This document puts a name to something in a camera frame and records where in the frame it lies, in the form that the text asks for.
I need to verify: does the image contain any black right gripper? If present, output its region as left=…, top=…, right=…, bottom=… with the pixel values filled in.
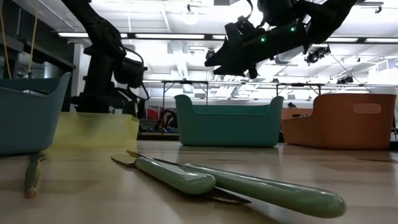
left=204, top=17, right=281, bottom=80

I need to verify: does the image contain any green plastic bin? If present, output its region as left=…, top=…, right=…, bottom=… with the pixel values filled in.
left=174, top=94, right=285, bottom=148

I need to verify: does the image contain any white round ceiling lamp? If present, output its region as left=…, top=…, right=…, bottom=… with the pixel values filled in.
left=182, top=4, right=200, bottom=26

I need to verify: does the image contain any red black equipment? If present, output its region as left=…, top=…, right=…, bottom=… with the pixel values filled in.
left=145, top=108, right=178, bottom=134

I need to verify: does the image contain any orange plastic bin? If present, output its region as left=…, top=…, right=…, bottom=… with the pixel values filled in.
left=281, top=93, right=397, bottom=151

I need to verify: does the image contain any yellow plastic bin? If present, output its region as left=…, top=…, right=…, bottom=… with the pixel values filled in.
left=51, top=112, right=140, bottom=149

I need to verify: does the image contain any grey desk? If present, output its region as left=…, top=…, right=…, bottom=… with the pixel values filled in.
left=0, top=29, right=76, bottom=113

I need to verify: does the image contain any blue plastic bin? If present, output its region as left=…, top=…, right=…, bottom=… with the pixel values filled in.
left=0, top=72, right=72, bottom=157

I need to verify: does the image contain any yellow extension cable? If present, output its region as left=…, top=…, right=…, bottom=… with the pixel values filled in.
left=0, top=0, right=40, bottom=80

